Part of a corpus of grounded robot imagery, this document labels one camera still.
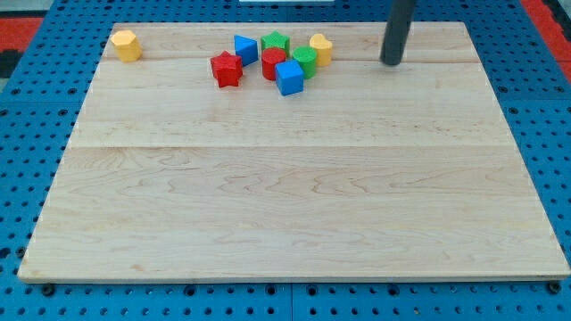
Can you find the yellow heart block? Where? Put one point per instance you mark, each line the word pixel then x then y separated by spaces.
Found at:
pixel 323 48

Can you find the blue triangle block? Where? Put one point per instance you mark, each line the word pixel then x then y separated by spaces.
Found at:
pixel 247 49

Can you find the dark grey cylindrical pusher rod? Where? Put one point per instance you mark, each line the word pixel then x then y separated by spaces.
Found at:
pixel 397 31

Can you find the red star block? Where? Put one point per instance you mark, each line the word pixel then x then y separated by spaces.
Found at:
pixel 227 69

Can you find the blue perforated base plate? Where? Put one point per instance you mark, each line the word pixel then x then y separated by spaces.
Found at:
pixel 42 99

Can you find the red cylinder block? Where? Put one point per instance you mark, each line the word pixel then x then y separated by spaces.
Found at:
pixel 270 57

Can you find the blue cube block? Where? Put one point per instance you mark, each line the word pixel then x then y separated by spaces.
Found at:
pixel 289 77

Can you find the light wooden board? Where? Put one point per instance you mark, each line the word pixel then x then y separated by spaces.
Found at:
pixel 371 174

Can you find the green star block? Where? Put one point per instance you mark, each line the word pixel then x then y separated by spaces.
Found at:
pixel 275 39

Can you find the green cylinder block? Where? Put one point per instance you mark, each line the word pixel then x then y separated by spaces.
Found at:
pixel 306 56

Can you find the yellow hexagon block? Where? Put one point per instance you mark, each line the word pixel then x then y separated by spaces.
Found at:
pixel 126 45

